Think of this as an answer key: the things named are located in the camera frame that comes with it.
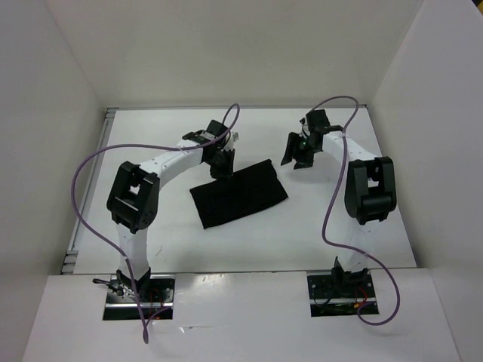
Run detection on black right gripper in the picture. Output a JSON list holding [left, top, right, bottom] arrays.
[[280, 131, 319, 169]]

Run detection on black skirt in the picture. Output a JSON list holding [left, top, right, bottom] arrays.
[[189, 159, 288, 229]]

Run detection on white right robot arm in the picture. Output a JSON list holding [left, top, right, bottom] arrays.
[[281, 125, 397, 268]]

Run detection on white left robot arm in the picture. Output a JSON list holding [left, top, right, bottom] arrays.
[[106, 120, 238, 302]]

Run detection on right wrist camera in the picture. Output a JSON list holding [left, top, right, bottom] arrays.
[[300, 109, 331, 138]]

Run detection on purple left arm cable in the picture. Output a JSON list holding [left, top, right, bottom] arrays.
[[71, 103, 241, 345]]

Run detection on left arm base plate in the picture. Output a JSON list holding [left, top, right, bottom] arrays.
[[98, 275, 175, 321]]

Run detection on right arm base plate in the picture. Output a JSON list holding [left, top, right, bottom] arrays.
[[306, 272, 379, 318]]

